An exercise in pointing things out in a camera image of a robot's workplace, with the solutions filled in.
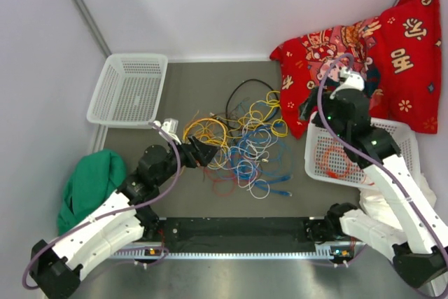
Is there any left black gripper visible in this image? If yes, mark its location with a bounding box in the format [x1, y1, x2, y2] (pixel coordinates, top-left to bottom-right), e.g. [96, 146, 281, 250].
[155, 134, 221, 187]

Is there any yellow cable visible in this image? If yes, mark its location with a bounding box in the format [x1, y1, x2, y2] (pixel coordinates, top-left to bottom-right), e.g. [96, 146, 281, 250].
[181, 90, 290, 170]

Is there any orange cable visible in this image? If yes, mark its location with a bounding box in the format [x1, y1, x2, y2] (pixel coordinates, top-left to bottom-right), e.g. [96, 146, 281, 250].
[314, 143, 374, 186]

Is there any blue cable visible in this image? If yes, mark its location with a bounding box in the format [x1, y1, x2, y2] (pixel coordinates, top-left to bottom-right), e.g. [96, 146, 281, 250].
[223, 99, 295, 197]

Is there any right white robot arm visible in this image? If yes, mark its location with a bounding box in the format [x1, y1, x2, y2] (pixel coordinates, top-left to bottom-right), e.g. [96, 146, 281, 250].
[299, 88, 447, 288]

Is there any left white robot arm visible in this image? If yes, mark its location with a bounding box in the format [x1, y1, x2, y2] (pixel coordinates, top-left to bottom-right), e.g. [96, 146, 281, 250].
[27, 137, 219, 298]

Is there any right white plastic basket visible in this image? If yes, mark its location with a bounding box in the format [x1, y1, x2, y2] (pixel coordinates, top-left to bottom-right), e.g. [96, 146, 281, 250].
[304, 118, 421, 190]

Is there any white plastic basket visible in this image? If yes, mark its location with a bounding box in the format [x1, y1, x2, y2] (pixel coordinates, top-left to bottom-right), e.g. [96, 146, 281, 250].
[304, 118, 421, 190]
[87, 53, 168, 129]

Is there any left white plastic basket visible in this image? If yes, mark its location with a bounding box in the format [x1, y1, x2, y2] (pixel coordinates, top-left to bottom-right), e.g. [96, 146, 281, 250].
[87, 53, 168, 129]

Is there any red printed pillow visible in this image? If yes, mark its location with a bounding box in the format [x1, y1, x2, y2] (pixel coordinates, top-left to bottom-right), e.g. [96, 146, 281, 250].
[270, 0, 442, 139]

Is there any green cloth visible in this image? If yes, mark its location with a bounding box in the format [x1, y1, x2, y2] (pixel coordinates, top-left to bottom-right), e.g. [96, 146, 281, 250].
[57, 149, 127, 235]

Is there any white cloth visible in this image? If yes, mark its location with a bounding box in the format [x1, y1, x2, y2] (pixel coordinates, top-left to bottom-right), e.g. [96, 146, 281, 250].
[359, 173, 437, 230]

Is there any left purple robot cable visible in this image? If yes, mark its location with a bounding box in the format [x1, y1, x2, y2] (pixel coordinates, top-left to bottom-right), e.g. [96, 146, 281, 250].
[21, 122, 182, 290]

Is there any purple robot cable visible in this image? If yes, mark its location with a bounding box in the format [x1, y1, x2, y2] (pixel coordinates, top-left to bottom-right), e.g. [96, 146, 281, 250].
[21, 122, 182, 290]
[316, 53, 448, 298]

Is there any white cable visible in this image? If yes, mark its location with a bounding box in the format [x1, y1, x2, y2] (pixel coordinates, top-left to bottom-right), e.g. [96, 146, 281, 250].
[206, 116, 281, 201]

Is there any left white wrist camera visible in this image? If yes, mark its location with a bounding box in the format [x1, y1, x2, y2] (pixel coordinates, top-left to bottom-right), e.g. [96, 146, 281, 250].
[150, 118, 181, 145]

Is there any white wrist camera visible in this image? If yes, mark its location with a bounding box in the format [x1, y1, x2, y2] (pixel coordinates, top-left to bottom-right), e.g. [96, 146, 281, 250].
[330, 67, 365, 99]
[150, 118, 181, 145]

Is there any black cable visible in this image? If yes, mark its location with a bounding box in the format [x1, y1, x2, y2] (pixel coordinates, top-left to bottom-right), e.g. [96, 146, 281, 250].
[225, 78, 277, 121]

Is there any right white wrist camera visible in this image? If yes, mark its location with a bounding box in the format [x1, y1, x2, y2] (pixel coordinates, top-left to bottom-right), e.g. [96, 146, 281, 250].
[330, 67, 365, 99]

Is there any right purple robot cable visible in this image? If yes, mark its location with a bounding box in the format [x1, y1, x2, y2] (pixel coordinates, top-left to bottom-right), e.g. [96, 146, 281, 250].
[316, 53, 448, 298]

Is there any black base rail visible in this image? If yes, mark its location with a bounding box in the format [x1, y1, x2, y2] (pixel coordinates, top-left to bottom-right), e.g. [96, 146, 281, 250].
[118, 217, 356, 264]

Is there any grey corner post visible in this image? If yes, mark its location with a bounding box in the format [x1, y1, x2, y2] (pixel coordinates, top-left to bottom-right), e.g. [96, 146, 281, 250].
[72, 0, 112, 58]

